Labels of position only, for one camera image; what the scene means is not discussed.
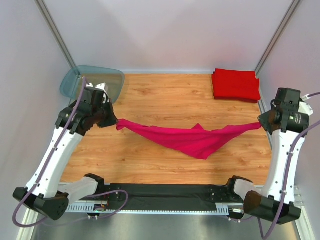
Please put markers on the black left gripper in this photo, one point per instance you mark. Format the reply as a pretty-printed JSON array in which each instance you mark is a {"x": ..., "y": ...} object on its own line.
[{"x": 107, "y": 116}]

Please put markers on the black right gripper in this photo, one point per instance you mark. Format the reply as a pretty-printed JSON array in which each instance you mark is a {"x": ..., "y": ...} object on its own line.
[{"x": 264, "y": 121}]

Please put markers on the magenta t shirt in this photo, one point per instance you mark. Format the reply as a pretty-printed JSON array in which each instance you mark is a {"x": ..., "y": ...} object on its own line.
[{"x": 195, "y": 142}]

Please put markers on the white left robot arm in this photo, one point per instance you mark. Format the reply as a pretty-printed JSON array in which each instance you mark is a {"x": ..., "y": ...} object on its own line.
[{"x": 42, "y": 193}]

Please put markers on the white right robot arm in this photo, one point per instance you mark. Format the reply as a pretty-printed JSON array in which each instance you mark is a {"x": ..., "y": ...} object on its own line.
[{"x": 275, "y": 201}]

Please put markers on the folded red t shirt stack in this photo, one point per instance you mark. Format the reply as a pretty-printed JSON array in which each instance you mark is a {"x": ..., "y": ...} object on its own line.
[{"x": 235, "y": 85}]

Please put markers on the translucent teal plastic bin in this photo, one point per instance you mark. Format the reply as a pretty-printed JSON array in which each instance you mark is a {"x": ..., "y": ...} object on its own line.
[{"x": 111, "y": 80}]

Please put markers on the black cloth strip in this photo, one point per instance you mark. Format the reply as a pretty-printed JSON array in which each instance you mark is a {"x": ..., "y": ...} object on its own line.
[{"x": 167, "y": 197}]

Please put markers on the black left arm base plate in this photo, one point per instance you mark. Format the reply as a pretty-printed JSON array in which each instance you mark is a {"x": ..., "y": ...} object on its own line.
[{"x": 110, "y": 193}]

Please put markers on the aluminium mounting rail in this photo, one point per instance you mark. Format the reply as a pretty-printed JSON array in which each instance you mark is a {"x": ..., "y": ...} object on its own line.
[{"x": 298, "y": 200}]

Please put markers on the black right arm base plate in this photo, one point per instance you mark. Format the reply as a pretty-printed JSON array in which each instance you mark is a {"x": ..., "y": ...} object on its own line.
[{"x": 222, "y": 194}]

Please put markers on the left aluminium corner post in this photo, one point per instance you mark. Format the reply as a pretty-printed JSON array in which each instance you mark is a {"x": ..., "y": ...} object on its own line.
[{"x": 55, "y": 32}]

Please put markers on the aluminium corner post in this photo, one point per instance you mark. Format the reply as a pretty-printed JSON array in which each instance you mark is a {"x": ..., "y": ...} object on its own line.
[
  {"x": 55, "y": 32},
  {"x": 277, "y": 34}
]

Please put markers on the right aluminium corner post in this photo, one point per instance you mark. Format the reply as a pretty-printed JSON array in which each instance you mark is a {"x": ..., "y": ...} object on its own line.
[{"x": 277, "y": 34}]

